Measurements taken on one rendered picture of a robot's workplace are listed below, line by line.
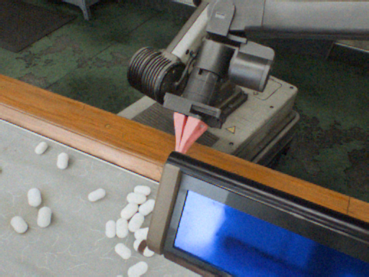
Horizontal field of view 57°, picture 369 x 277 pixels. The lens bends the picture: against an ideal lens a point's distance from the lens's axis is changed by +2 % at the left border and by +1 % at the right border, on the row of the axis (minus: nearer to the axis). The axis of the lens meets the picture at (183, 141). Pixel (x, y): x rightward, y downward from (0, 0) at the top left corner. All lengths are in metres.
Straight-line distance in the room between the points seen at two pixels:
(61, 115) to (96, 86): 1.40
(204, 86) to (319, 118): 1.54
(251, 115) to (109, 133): 0.63
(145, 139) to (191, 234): 0.50
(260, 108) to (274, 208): 1.07
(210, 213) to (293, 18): 0.41
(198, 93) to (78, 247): 0.33
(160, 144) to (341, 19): 0.40
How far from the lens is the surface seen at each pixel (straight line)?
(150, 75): 0.90
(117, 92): 2.13
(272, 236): 0.22
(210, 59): 0.57
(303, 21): 0.58
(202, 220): 0.23
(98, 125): 0.78
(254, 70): 0.56
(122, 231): 0.61
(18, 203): 0.72
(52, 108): 0.86
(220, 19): 0.57
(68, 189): 0.71
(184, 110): 0.55
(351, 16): 0.58
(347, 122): 2.09
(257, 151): 1.27
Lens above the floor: 1.28
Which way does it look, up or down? 46 degrees down
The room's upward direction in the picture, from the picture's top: straight up
